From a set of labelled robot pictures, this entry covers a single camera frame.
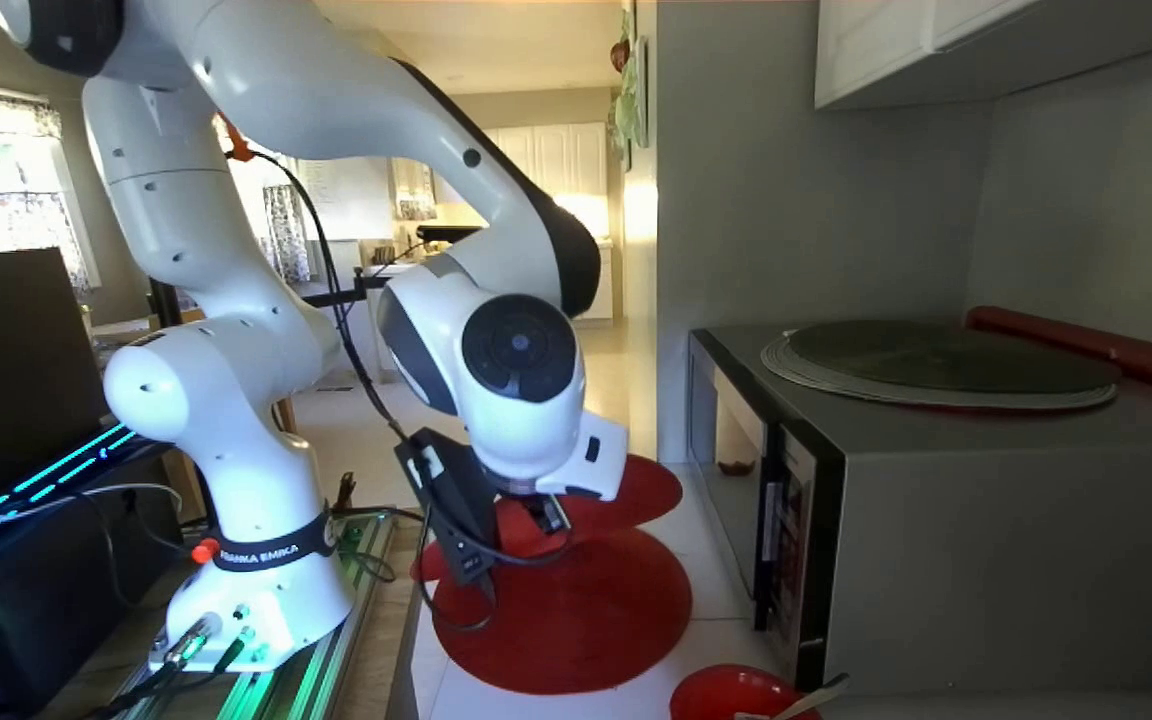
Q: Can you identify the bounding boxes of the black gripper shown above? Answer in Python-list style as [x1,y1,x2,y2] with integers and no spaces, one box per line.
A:
[497,494,570,537]

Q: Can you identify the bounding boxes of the red round placemat top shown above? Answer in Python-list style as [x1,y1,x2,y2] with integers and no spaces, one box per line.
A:
[436,530,692,694]

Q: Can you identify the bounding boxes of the red round placemat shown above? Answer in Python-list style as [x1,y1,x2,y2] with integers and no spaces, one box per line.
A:
[562,456,684,530]
[436,530,692,694]

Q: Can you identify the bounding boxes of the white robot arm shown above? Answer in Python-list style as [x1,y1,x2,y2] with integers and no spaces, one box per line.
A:
[0,0,627,670]

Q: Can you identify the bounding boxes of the red round placemat bottom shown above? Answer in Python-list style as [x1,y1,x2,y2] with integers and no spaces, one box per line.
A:
[562,456,684,530]

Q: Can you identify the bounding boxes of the stainless steel microwave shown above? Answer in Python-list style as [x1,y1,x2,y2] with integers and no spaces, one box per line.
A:
[689,324,1152,694]

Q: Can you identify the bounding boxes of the glass microwave turntable plate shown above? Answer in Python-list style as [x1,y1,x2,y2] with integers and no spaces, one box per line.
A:
[760,321,1118,411]

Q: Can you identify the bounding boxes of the red plastic bowl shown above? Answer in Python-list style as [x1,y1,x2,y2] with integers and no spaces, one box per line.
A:
[667,664,801,720]

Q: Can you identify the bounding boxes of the silver metal spoon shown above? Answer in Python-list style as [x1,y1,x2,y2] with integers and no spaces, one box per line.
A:
[770,670,847,720]

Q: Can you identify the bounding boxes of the black computer monitor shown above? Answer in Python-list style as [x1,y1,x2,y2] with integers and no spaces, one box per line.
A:
[0,247,103,491]

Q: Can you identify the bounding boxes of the white upper cabinets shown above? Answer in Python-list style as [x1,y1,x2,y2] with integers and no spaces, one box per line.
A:
[817,0,1152,107]

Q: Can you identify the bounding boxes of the red rolling pin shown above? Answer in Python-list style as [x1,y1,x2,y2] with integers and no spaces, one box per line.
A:
[968,305,1152,384]

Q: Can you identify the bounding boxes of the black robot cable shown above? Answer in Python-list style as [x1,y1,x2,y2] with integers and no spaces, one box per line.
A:
[221,131,578,635]

